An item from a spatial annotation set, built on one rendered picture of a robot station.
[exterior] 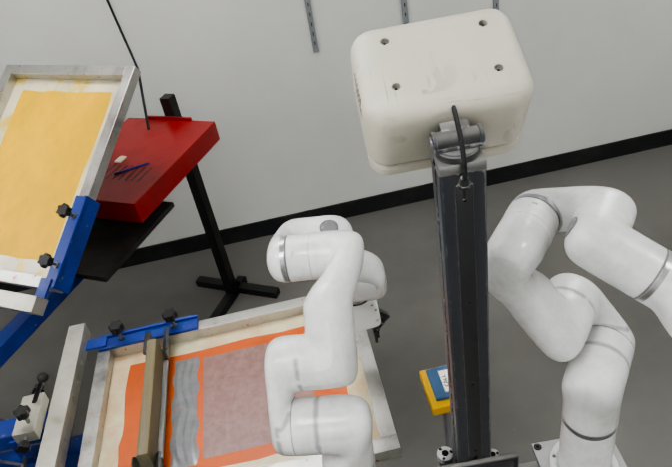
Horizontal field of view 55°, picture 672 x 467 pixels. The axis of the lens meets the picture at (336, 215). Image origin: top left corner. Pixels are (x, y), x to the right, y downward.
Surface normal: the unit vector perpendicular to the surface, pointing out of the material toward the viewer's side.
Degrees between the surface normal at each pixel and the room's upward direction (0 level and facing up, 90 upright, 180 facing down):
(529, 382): 0
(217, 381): 0
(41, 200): 32
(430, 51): 26
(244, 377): 0
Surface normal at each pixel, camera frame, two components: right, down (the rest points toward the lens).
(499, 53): -0.09, -0.46
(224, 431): -0.15, -0.80
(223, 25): 0.17, 0.56
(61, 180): -0.31, -0.36
